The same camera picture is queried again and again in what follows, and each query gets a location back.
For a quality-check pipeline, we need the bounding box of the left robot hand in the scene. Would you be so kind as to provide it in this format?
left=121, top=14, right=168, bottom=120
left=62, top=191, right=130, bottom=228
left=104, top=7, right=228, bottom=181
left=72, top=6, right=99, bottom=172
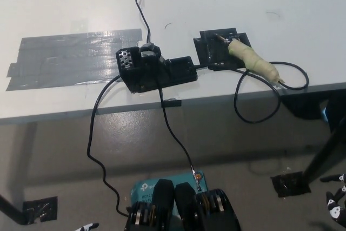
left=73, top=222, right=100, bottom=231

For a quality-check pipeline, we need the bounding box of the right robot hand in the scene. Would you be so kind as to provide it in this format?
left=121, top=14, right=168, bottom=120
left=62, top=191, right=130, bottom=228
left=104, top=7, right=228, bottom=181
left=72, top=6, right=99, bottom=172
left=320, top=173, right=346, bottom=228

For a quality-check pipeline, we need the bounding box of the black soldering iron cable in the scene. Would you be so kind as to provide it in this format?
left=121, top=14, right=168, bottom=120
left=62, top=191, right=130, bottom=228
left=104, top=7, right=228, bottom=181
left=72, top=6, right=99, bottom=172
left=196, top=62, right=309, bottom=123

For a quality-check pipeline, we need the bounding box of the tape-wrapped soldering iron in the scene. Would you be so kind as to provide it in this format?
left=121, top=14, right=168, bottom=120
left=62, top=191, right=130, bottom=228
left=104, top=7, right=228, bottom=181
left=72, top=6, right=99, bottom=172
left=215, top=33, right=286, bottom=84

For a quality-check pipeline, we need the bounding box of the robot torso black and teal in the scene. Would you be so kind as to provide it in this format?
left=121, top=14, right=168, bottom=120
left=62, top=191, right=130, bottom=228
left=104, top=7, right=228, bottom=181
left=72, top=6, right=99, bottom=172
left=124, top=170, right=243, bottom=231

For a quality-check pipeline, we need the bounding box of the black soldering iron base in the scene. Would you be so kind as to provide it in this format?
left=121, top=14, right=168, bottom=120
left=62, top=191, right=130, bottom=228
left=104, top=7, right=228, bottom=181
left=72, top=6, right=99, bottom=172
left=115, top=41, right=198, bottom=93

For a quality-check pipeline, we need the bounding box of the black floor tape patch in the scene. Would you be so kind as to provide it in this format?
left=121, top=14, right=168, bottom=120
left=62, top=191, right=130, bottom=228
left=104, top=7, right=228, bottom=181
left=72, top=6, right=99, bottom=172
left=22, top=196, right=58, bottom=223
left=270, top=170, right=311, bottom=198

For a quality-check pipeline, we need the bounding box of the black metal bar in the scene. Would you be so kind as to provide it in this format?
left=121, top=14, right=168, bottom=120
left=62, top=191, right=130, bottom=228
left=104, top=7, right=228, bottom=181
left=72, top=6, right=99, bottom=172
left=0, top=194, right=28, bottom=225
left=302, top=121, right=346, bottom=186

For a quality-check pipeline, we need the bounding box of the grey table leg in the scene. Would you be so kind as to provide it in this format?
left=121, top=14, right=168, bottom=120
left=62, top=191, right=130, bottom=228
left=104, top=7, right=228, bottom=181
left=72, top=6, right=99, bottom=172
left=13, top=122, right=37, bottom=207

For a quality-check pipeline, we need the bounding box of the dark object under table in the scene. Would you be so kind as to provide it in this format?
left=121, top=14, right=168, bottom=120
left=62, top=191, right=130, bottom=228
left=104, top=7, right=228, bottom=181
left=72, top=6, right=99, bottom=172
left=281, top=90, right=341, bottom=121

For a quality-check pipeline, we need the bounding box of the short black tape strip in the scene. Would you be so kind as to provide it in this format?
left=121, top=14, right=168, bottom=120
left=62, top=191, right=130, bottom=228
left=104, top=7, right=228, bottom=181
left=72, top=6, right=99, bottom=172
left=161, top=100, right=182, bottom=108

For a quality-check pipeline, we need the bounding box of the small black tape patch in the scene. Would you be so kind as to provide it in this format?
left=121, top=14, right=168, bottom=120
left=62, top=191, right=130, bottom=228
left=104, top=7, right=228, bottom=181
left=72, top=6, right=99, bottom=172
left=193, top=27, right=254, bottom=71

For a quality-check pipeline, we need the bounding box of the black power cable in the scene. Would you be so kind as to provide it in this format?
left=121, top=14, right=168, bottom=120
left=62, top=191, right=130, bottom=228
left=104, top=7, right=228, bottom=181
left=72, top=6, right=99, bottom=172
left=85, top=75, right=130, bottom=217

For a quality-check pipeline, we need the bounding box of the thin black antenna cable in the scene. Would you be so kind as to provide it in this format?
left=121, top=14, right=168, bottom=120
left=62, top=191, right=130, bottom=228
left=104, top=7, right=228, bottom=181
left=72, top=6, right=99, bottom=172
left=134, top=0, right=202, bottom=192

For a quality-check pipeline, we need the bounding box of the grey duct tape patch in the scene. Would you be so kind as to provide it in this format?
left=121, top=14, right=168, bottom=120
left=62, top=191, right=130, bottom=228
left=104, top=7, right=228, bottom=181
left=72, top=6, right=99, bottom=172
left=4, top=28, right=143, bottom=91

